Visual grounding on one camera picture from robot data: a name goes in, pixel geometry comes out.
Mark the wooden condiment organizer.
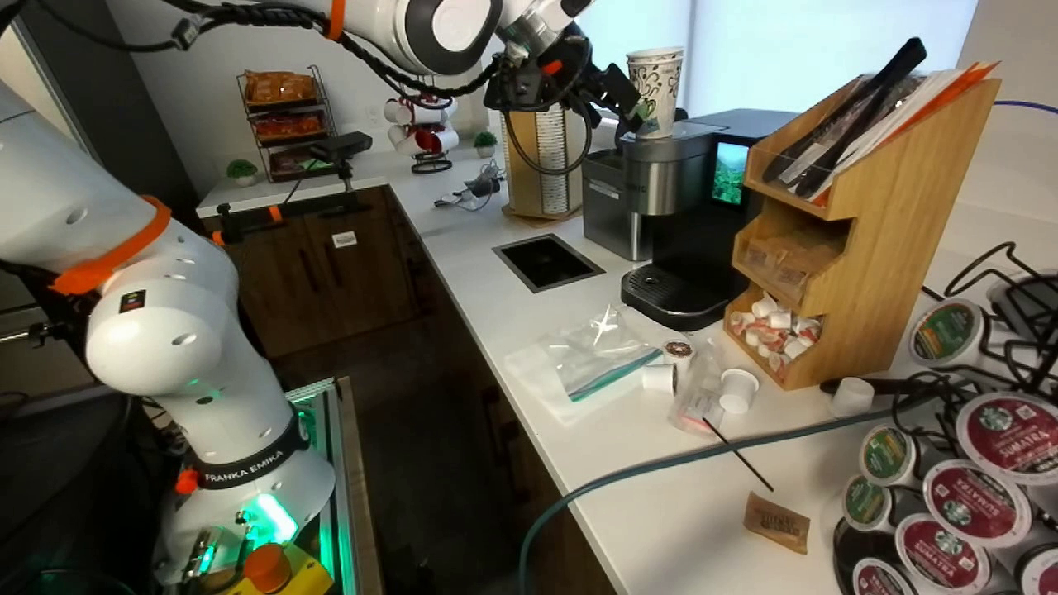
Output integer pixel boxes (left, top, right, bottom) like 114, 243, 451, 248
720, 58, 1005, 390

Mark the bright window pane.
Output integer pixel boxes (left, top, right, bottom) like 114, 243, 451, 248
572, 0, 983, 118

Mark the green lid coffee pod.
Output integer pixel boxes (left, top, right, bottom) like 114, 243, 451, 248
855, 424, 919, 490
840, 473, 896, 533
905, 297, 990, 367

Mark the dark wooden counter cabinet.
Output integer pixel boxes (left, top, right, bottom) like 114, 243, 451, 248
201, 180, 443, 361

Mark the black and silver coffeemaker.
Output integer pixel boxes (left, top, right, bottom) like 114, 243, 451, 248
617, 104, 802, 332

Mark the grey green cable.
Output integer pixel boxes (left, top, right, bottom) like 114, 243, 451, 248
512, 375, 961, 595

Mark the wooden cup dispenser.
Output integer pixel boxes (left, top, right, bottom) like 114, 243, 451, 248
502, 102, 592, 226

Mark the robot stand with green light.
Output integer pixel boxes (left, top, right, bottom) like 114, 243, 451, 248
152, 373, 385, 595

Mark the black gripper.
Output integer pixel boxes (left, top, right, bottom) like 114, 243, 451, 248
482, 22, 648, 134

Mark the black stir stick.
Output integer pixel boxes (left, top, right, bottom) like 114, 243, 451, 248
702, 414, 778, 495

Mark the clear plastic cup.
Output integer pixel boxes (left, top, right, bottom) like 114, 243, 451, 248
669, 345, 731, 439

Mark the brown sugar packet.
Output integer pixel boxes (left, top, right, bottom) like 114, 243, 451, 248
740, 490, 815, 555

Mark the orange emergency stop button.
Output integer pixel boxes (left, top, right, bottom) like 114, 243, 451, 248
225, 542, 333, 595

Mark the red and white mug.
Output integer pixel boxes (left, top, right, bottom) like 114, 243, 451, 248
409, 121, 463, 159

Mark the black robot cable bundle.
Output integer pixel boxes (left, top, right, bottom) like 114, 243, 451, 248
162, 0, 506, 104

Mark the clear plastic zip bag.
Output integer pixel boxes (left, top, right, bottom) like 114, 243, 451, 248
506, 307, 670, 426

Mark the black wire pod carousel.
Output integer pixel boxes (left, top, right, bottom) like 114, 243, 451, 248
825, 241, 1058, 595

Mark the snack display rack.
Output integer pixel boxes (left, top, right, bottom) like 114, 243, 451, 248
234, 65, 333, 184

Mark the stack of paper cups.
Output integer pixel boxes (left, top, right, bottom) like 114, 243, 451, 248
539, 109, 584, 218

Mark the small clutter pile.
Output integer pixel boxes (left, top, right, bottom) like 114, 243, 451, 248
434, 162, 506, 211

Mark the black rectangular tray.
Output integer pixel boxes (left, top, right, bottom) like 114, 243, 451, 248
494, 227, 607, 297

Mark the orange edged paper stack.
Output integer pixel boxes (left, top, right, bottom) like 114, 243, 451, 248
815, 58, 1002, 178

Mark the black utensils bundle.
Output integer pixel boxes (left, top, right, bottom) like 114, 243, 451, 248
761, 32, 930, 200

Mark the red lid coffee pod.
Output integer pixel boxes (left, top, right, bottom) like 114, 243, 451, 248
955, 390, 1058, 490
851, 555, 919, 595
888, 512, 992, 595
919, 458, 1035, 551
1017, 546, 1058, 595

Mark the small white creamer cup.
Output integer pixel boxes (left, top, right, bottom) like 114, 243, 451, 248
719, 367, 764, 418
639, 361, 682, 399
831, 373, 879, 417

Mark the black handheld device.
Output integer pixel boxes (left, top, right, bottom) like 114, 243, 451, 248
307, 129, 378, 178

